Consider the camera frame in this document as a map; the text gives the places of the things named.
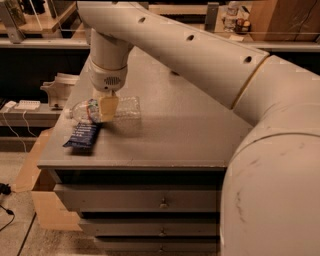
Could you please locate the white plastic bracket part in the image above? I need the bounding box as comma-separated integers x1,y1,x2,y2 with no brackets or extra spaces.
40,73,79,109

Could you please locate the small bottle on shelf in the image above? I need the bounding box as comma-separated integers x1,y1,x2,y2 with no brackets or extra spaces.
224,1,239,32

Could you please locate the black floor cable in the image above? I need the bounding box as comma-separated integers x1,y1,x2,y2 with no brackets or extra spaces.
0,182,16,232

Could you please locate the clear plastic water bottle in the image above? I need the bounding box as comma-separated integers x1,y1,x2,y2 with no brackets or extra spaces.
64,97,140,124

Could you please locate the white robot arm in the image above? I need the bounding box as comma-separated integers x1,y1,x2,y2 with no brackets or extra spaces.
77,1,320,256

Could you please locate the grey drawer cabinet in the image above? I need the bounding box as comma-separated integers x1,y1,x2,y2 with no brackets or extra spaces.
38,49,251,254

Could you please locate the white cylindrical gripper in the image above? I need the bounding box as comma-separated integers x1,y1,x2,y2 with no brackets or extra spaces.
88,59,128,122

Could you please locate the cardboard box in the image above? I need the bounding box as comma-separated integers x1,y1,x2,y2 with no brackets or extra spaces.
13,128,81,231

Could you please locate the white power strip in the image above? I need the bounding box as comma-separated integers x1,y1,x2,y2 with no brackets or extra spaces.
15,100,41,111

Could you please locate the dark blue rxbar wrapper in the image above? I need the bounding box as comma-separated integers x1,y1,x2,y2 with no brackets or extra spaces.
63,123,101,149

